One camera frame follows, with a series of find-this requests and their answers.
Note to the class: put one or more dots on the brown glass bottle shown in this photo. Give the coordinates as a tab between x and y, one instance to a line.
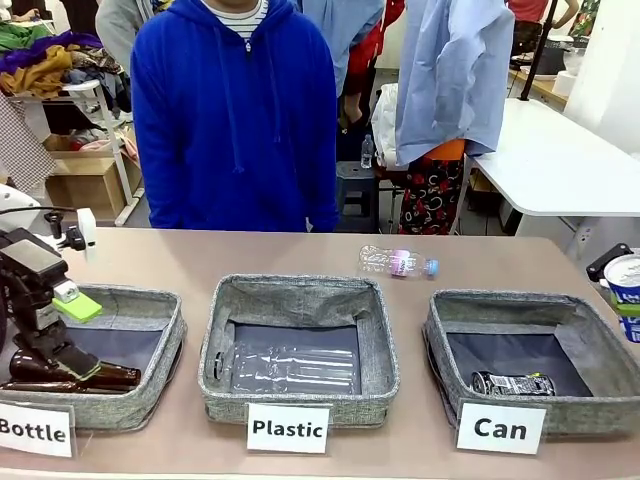
50	386
115	374

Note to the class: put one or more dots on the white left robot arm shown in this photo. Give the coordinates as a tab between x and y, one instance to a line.
15	200

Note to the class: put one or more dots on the hanging light blue shirt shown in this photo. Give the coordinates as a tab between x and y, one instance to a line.
450	75

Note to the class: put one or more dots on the red garment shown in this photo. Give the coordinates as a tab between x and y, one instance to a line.
365	50

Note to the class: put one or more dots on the purple cloth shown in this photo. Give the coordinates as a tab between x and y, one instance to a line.
45	47

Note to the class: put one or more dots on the person in red top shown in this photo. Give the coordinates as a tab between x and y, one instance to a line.
525	10

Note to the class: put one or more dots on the white plastic bag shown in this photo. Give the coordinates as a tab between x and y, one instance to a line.
385	120

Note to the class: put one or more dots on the black stand pole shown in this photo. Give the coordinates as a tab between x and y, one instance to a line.
537	50

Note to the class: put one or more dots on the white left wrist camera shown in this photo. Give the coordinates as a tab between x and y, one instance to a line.
86	227

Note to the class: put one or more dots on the grey fabric basket labelled Can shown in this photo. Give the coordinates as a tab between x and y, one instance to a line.
500	310

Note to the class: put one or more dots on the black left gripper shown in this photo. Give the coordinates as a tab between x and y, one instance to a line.
30	260

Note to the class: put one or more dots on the white Plastic label card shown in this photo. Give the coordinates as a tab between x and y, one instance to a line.
287	429

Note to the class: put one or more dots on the light blue garment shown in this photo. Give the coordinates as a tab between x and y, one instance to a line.
350	30

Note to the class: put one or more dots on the white metal rack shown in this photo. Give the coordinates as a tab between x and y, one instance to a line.
122	165

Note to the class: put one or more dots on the black soda can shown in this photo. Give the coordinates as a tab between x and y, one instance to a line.
515	384

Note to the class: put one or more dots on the white Can label card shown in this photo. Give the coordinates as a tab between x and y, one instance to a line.
500	429

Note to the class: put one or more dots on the grey fabric basket labelled Plastic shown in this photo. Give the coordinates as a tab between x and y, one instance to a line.
300	300

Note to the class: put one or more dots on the white Bottle label card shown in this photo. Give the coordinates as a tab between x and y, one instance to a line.
35	430

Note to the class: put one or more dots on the black plastic stool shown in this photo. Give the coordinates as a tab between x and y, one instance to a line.
356	192

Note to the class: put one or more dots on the small clear water bottle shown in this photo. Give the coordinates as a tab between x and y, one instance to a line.
367	152

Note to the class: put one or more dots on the small clear pink-labelled bottle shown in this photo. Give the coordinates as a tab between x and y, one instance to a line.
400	262

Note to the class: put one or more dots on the person in blue hoodie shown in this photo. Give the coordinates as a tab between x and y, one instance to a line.
230	125

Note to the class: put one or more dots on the dark patterned clothes heap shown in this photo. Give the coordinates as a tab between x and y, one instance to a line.
102	75

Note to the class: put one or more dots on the black pot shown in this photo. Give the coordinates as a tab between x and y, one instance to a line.
552	57

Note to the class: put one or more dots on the white table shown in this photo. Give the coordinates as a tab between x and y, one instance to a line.
550	160

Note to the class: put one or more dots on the large clear plastic bottle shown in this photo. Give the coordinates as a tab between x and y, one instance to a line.
290	365

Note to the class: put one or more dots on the black green-padded right gripper finger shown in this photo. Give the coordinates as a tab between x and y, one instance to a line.
630	309
607	259

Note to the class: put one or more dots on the person in grey jacket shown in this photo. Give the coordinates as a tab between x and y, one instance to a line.
117	25

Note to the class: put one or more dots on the white paper roll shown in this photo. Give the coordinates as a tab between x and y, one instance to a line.
564	82

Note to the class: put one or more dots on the grey fabric basket labelled Bottle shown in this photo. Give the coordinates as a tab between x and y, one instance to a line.
140	405

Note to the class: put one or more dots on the red black floral skirt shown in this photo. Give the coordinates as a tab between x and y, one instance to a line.
430	195

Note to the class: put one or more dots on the green cloth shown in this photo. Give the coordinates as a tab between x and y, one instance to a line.
20	37

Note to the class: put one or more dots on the orange top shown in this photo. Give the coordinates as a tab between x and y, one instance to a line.
447	150

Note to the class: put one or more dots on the cardboard box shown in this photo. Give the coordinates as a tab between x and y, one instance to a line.
85	187

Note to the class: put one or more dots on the mustard yellow cloth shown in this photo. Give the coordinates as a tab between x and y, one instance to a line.
35	75

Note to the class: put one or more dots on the checkered grey cloth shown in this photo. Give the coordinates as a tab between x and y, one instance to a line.
22	145

